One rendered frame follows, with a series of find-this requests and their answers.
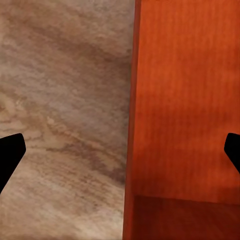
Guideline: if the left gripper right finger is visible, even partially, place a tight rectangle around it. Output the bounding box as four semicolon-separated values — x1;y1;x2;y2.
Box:
224;133;240;173

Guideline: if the storage box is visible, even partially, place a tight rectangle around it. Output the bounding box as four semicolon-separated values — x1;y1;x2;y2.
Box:
122;0;240;240

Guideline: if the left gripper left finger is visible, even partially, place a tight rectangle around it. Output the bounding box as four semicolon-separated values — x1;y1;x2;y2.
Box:
0;133;26;193

